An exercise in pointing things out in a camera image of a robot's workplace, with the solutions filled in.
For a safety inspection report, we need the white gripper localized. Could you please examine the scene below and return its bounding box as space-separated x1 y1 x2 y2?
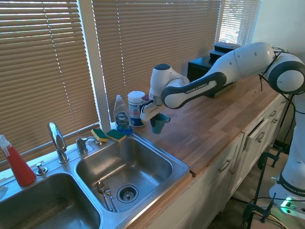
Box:
140 99 165 128

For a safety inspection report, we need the teal ceramic mug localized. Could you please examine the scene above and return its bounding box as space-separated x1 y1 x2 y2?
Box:
151 114 172 135

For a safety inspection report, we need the stainless steel double sink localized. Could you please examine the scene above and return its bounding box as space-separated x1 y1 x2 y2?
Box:
0 132 191 229

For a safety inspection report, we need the sink drain strainer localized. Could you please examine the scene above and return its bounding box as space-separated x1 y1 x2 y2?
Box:
116 184 139 204

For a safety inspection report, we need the chrome sink sprayer knob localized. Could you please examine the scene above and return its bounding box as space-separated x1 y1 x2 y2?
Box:
35 162 49 176

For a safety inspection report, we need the white wipes canister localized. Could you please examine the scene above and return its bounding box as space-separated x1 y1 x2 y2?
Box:
127 90 147 128

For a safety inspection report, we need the clear dish soap bottle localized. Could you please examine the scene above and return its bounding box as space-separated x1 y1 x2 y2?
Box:
113 94 132 135

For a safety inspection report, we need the yellow green sponge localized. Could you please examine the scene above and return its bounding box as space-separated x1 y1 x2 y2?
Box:
91 128 109 144
106 129 127 144

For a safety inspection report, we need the black countertop appliance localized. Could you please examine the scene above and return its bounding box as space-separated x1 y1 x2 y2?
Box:
187 42 242 99

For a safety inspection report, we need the metal fork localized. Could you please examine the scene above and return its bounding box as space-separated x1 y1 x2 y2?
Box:
104 183 120 213

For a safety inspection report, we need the metal spoon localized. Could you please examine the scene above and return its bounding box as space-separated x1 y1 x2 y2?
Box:
96 181 114 212

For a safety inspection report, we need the chrome kitchen faucet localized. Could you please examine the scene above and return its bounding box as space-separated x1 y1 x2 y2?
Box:
48 122 70 164

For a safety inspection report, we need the white kitchen cabinet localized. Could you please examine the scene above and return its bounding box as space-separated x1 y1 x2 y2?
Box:
133 93 296 229

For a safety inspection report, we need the wide tan window blind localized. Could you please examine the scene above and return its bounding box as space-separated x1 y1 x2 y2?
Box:
0 0 101 171

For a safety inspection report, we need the black clamp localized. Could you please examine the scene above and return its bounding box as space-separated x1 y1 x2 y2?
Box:
257 147 287 168
242 192 277 224

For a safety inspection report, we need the narrow tan window blind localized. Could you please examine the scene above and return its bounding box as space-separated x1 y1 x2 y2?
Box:
218 0 262 47

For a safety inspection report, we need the red spray bottle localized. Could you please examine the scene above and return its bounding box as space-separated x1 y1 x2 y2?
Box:
0 134 37 187

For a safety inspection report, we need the chrome faucet handle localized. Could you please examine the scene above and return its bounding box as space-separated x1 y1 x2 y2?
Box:
76 136 96 155

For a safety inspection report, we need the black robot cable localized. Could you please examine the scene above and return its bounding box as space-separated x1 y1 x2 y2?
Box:
258 46 305 148

